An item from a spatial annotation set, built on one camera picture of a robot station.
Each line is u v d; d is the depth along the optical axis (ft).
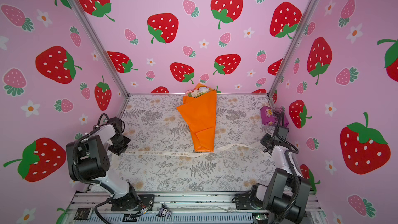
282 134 2.23
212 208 2.40
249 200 2.40
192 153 2.98
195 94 3.75
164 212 2.28
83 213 2.29
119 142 2.56
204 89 3.75
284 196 1.39
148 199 2.46
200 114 3.41
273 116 3.31
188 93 3.85
